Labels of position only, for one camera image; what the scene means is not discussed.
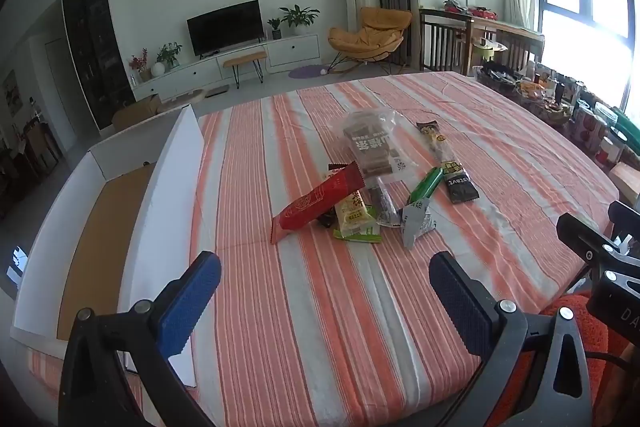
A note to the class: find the large leafy potted plant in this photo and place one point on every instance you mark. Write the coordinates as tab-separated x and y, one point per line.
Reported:
299	16

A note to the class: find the red snack packet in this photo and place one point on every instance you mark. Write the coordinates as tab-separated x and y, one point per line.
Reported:
310	207

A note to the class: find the wooden bench with metal legs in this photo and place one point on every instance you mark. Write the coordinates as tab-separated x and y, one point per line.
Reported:
244	58

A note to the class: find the green snack packet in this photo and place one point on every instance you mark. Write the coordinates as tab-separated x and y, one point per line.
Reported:
425	186

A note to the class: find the red flowers in vase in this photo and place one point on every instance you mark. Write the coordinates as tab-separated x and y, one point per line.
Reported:
138	63

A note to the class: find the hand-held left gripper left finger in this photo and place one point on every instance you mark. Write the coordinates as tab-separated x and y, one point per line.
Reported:
187	307

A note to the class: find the long cartoon snack packet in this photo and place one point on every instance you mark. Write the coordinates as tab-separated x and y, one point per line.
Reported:
434	139

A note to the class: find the white cardboard box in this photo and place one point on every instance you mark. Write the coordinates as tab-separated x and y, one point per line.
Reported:
100	232

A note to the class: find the brown cardboard box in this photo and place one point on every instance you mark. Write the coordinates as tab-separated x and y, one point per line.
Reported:
135	112

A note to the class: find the white television cabinet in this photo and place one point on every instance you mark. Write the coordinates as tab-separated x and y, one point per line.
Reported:
290	49

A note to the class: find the small potted plant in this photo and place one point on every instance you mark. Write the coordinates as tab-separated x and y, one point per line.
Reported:
275	27

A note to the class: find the flat screen television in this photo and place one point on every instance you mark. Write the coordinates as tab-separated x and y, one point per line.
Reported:
225	27

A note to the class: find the round white floor pad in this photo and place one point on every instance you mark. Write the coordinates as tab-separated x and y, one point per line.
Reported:
182	98

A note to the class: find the dark flat floor scale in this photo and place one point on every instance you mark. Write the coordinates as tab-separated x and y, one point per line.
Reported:
217	91

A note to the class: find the black display cabinet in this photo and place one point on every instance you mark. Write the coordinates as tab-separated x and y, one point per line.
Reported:
97	47

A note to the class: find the round white vase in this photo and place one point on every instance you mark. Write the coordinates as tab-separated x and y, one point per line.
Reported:
158	69

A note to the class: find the purple round mat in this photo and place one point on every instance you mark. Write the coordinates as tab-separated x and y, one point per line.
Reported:
306	72

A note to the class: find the white green rice cracker packet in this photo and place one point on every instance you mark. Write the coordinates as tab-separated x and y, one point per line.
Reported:
354	218

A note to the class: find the grey triangular snack packet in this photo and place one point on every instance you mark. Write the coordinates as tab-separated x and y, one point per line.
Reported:
415	224

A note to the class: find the orange striped tablecloth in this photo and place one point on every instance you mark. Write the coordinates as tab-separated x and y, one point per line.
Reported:
310	317

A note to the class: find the small black packet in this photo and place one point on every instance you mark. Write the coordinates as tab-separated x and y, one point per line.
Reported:
325	219

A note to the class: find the yellow lounge chair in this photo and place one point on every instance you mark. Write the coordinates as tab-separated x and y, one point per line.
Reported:
367	34

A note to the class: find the green plant in glass vase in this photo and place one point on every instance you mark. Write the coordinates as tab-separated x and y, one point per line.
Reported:
169	53

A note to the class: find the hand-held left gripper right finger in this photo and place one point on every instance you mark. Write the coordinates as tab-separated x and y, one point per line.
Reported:
460	302

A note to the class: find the orange fuzzy cloth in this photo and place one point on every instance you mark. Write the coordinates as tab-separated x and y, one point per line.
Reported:
585	312

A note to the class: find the dark wooden chair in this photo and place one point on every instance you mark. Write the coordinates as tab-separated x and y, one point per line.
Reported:
442	42

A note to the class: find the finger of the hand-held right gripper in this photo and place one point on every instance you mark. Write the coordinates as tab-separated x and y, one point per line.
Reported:
627	219
580	237

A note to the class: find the pile of jars and containers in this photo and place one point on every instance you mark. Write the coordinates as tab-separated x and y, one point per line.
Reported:
565	107

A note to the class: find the clear bread packet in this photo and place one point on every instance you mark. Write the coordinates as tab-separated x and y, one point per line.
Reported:
377	149

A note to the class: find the large window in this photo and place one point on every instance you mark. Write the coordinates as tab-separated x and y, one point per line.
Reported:
590	7

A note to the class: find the clear dark snack packet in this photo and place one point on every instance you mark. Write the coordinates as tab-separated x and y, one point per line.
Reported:
386	207

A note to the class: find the wooden dining chairs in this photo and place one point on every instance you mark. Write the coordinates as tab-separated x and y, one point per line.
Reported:
35	147

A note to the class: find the black packet with yellow label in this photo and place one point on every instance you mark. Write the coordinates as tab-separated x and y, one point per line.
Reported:
461	187

